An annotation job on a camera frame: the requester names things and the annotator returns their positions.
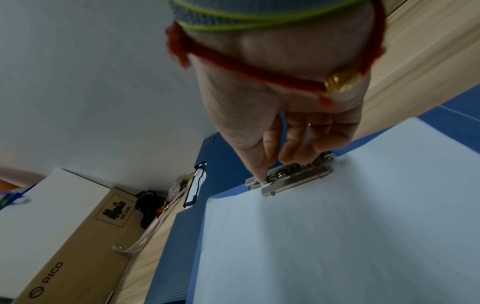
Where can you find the gray speckled pouch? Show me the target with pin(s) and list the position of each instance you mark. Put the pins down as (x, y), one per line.
(176, 187)

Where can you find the white paper sheet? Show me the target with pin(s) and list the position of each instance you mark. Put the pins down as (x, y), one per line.
(337, 222)

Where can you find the blue clip folder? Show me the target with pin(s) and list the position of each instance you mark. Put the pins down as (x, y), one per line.
(180, 252)

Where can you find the person's right hand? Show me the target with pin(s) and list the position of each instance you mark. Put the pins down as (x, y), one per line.
(262, 98)

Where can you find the white and brown cardboard box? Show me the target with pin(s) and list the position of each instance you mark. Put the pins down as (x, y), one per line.
(75, 237)

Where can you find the blue and white packet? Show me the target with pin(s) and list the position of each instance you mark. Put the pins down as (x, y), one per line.
(13, 196)

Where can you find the blue file with label pocket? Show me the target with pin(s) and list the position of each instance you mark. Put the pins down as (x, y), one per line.
(221, 166)

